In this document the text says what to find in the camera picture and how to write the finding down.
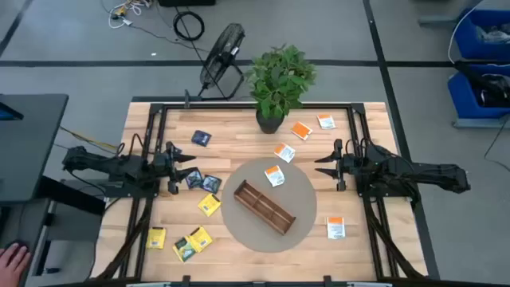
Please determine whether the orange white tea packet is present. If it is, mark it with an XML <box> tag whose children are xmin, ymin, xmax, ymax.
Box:
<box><xmin>273</xmin><ymin>142</ymin><xmax>296</xmax><ymax>164</ymax></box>
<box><xmin>290</xmin><ymin>120</ymin><xmax>314</xmax><ymax>141</ymax></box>
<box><xmin>316</xmin><ymin>113</ymin><xmax>337</xmax><ymax>130</ymax></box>
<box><xmin>264</xmin><ymin>164</ymin><xmax>286</xmax><ymax>188</ymax></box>
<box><xmin>326</xmin><ymin>216</ymin><xmax>347</xmax><ymax>241</ymax></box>

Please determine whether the blue storage bin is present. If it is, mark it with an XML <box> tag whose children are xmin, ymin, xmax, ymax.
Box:
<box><xmin>446</xmin><ymin>63</ymin><xmax>510</xmax><ymax>120</ymax></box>
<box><xmin>453</xmin><ymin>8</ymin><xmax>510</xmax><ymax>61</ymax></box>

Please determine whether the wooden tea organizer box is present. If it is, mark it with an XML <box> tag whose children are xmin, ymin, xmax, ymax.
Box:
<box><xmin>233</xmin><ymin>179</ymin><xmax>297</xmax><ymax>236</ymax></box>

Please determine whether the black computer mouse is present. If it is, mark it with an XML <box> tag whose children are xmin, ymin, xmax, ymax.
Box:
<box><xmin>2</xmin><ymin>238</ymin><xmax>31</xmax><ymax>256</ymax></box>

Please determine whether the black coiled cable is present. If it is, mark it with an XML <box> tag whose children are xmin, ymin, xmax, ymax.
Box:
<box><xmin>172</xmin><ymin>10</ymin><xmax>206</xmax><ymax>42</ymax></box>

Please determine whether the black floor fan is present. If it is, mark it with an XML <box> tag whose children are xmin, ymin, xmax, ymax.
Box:
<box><xmin>198</xmin><ymin>22</ymin><xmax>246</xmax><ymax>102</ymax></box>

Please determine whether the yellow cable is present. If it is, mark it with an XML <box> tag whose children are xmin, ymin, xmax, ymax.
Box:
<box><xmin>59</xmin><ymin>126</ymin><xmax>119</xmax><ymax>151</ymax></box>

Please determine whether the laptop screen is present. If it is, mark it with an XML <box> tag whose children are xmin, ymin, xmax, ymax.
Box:
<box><xmin>0</xmin><ymin>101</ymin><xmax>25</xmax><ymax>122</ymax></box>

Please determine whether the person's hand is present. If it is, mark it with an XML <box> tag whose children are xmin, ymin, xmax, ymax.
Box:
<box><xmin>0</xmin><ymin>242</ymin><xmax>32</xmax><ymax>287</ymax></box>

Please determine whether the black case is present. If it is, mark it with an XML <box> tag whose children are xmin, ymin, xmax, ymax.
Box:
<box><xmin>158</xmin><ymin>0</ymin><xmax>217</xmax><ymax>8</ymax></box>

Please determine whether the black desk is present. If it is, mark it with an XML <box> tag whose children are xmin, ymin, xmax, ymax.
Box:
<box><xmin>0</xmin><ymin>93</ymin><xmax>107</xmax><ymax>287</ymax></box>

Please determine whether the black metal table frame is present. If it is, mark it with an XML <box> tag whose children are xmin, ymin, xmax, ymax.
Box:
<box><xmin>90</xmin><ymin>101</ymin><xmax>430</xmax><ymax>285</ymax></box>

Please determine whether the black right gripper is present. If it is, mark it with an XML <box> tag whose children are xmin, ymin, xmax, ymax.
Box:
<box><xmin>314</xmin><ymin>139</ymin><xmax>359</xmax><ymax>192</ymax></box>

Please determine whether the green potted plant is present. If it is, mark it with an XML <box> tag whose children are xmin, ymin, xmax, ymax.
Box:
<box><xmin>244</xmin><ymin>42</ymin><xmax>318</xmax><ymax>136</ymax></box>

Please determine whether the green yellow tea packet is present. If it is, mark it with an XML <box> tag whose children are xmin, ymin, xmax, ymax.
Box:
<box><xmin>171</xmin><ymin>236</ymin><xmax>197</xmax><ymax>263</ymax></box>

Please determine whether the round grey placemat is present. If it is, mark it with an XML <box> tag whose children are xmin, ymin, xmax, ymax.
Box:
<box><xmin>221</xmin><ymin>156</ymin><xmax>318</xmax><ymax>254</ymax></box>

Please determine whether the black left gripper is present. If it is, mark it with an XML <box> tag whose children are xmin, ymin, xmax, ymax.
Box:
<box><xmin>151</xmin><ymin>141</ymin><xmax>199</xmax><ymax>195</ymax></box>

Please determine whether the white cable bundle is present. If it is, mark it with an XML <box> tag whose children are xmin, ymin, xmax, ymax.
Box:
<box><xmin>106</xmin><ymin>0</ymin><xmax>153</xmax><ymax>30</ymax></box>

